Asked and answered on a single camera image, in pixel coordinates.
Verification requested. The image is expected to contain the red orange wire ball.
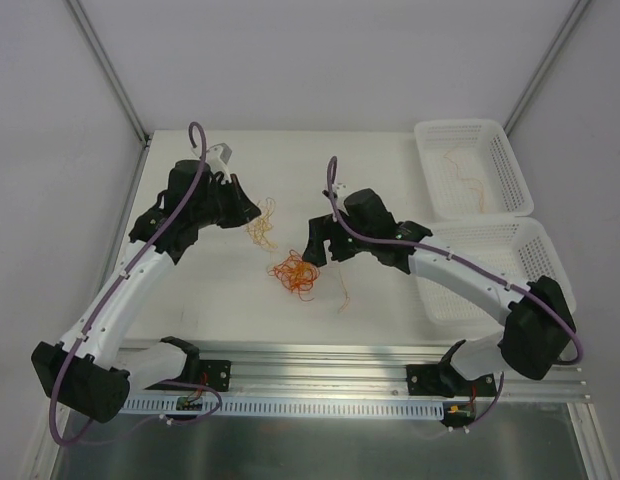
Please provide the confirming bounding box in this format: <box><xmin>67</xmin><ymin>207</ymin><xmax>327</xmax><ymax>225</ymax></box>
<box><xmin>267</xmin><ymin>249</ymin><xmax>320</xmax><ymax>302</ymax></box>

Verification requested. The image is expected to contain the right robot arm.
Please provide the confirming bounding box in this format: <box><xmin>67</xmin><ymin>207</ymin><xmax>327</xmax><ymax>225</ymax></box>
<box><xmin>302</xmin><ymin>189</ymin><xmax>578</xmax><ymax>398</ymax></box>

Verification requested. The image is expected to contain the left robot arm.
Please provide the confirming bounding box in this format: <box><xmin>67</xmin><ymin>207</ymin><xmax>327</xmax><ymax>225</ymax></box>
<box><xmin>31</xmin><ymin>155</ymin><xmax>261</xmax><ymax>423</ymax></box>

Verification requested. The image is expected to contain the far white plastic basket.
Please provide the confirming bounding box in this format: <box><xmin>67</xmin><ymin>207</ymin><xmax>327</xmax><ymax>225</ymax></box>
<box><xmin>414</xmin><ymin>118</ymin><xmax>534</xmax><ymax>221</ymax></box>

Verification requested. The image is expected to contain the white plastic basket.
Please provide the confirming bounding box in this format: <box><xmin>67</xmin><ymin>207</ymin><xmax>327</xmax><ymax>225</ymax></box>
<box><xmin>409</xmin><ymin>215</ymin><xmax>576</xmax><ymax>335</ymax></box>
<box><xmin>414</xmin><ymin>118</ymin><xmax>534</xmax><ymax>221</ymax></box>

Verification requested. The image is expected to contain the near white plastic basket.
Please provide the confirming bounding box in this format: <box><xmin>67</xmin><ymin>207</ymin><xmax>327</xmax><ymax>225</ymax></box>
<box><xmin>409</xmin><ymin>215</ymin><xmax>576</xmax><ymax>335</ymax></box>

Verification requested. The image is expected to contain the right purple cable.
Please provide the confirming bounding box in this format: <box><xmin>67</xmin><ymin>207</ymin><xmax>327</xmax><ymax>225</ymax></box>
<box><xmin>324</xmin><ymin>155</ymin><xmax>586</xmax><ymax>364</ymax></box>

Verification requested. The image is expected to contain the purple cable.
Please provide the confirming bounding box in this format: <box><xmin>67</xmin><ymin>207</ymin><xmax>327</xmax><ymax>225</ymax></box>
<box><xmin>48</xmin><ymin>121</ymin><xmax>222</xmax><ymax>446</ymax></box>
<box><xmin>324</xmin><ymin>155</ymin><xmax>586</xmax><ymax>364</ymax></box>

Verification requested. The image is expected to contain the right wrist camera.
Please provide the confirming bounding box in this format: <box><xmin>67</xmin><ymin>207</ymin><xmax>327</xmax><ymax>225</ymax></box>
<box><xmin>322</xmin><ymin>182</ymin><xmax>350</xmax><ymax>202</ymax></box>

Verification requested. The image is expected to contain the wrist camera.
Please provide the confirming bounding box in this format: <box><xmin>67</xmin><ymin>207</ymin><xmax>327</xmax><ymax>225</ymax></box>
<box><xmin>190</xmin><ymin>143</ymin><xmax>232</xmax><ymax>171</ymax></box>
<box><xmin>322</xmin><ymin>182</ymin><xmax>350</xmax><ymax>202</ymax></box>

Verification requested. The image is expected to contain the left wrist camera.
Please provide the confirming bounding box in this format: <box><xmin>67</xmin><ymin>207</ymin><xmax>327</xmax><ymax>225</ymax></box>
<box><xmin>190</xmin><ymin>143</ymin><xmax>232</xmax><ymax>171</ymax></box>

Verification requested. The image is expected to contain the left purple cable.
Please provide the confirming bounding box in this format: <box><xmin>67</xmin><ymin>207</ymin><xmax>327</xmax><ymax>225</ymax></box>
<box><xmin>48</xmin><ymin>121</ymin><xmax>222</xmax><ymax>446</ymax></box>

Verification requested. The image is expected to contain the aluminium mounting rail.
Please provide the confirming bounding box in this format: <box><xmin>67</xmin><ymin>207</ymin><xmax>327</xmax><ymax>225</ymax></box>
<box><xmin>189</xmin><ymin>340</ymin><xmax>593</xmax><ymax>404</ymax></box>

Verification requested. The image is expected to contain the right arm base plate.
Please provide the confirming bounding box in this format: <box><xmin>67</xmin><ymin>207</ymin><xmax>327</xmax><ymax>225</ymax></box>
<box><xmin>406</xmin><ymin>364</ymin><xmax>497</xmax><ymax>398</ymax></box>

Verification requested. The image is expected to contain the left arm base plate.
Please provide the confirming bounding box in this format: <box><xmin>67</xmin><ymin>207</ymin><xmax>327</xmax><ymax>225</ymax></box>
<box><xmin>195</xmin><ymin>359</ymin><xmax>232</xmax><ymax>392</ymax></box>

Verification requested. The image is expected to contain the white slotted cable duct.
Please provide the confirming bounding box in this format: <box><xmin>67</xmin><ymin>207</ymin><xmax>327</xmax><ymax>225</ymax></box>
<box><xmin>121</xmin><ymin>394</ymin><xmax>444</xmax><ymax>421</ymax></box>

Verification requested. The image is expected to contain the left aluminium frame post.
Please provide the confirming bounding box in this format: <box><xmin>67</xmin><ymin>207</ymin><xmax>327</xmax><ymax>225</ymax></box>
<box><xmin>63</xmin><ymin>0</ymin><xmax>150</xmax><ymax>145</ymax></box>

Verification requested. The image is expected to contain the aluminium frame post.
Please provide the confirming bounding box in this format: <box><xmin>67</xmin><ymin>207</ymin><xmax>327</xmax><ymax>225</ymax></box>
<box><xmin>503</xmin><ymin>0</ymin><xmax>595</xmax><ymax>136</ymax></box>
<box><xmin>63</xmin><ymin>0</ymin><xmax>150</xmax><ymax>145</ymax></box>

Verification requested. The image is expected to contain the right aluminium frame post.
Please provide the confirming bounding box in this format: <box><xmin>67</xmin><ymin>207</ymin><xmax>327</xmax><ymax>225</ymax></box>
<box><xmin>503</xmin><ymin>0</ymin><xmax>595</xmax><ymax>136</ymax></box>

